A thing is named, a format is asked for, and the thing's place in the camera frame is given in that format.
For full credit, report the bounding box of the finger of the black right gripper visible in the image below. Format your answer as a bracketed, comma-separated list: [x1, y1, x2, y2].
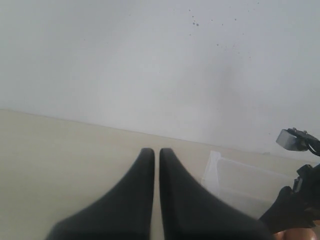
[159, 148, 274, 240]

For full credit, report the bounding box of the clear plastic bin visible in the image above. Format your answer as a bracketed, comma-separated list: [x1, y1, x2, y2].
[201, 151, 302, 218]

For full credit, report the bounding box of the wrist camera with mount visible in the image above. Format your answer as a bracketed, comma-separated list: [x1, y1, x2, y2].
[276, 127, 320, 157]

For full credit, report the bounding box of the brown egg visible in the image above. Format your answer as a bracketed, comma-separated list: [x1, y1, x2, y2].
[273, 230, 287, 240]
[285, 228, 317, 240]

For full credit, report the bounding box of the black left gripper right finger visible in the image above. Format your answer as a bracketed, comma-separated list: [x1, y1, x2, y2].
[259, 186, 315, 233]

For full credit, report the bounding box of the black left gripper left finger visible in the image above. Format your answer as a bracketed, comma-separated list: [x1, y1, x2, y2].
[47, 148, 155, 240]

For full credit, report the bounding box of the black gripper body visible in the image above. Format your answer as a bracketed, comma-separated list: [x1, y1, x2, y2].
[291, 164, 320, 225]

